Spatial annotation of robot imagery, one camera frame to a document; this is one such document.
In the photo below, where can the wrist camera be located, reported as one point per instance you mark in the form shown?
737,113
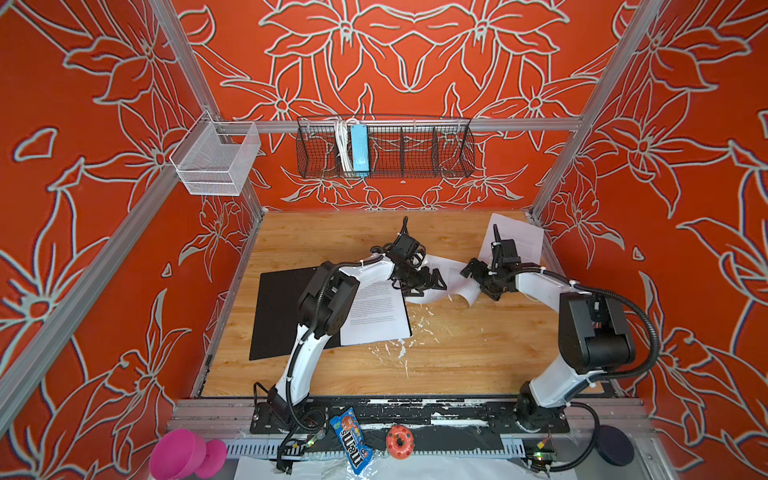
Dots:
406,248
504,255

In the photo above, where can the black wire basket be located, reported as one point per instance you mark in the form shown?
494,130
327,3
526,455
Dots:
400,147

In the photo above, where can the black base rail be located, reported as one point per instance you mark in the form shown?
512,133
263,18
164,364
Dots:
495,412

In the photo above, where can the small green circuit board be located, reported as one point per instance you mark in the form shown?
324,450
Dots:
539,455

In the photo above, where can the pink dumbbell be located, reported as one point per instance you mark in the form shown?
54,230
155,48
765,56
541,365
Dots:
182,453

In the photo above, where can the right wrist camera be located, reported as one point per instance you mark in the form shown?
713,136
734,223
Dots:
504,255

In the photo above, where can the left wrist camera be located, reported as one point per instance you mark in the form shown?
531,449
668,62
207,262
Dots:
406,248

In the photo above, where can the paper sheet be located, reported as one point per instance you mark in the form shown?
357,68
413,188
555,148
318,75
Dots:
528,238
457,285
378,313

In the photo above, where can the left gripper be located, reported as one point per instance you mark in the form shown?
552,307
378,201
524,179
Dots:
420,284

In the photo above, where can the red toy wheel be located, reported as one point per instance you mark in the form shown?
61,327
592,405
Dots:
400,442

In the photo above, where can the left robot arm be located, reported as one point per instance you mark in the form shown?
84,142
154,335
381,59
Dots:
324,307

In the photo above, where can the blue white box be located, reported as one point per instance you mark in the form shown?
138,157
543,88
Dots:
360,150

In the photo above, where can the clear plastic bin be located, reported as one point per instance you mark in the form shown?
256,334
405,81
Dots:
215,158

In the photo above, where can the grey clip folder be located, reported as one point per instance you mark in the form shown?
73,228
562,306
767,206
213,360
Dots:
277,313

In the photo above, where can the dark round disc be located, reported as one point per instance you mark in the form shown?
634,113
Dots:
614,446

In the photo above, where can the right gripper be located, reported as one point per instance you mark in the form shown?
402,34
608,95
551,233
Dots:
477,275

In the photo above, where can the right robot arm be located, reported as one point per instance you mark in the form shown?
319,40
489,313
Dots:
602,335

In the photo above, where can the blue candy bag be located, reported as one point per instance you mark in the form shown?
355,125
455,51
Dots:
349,433

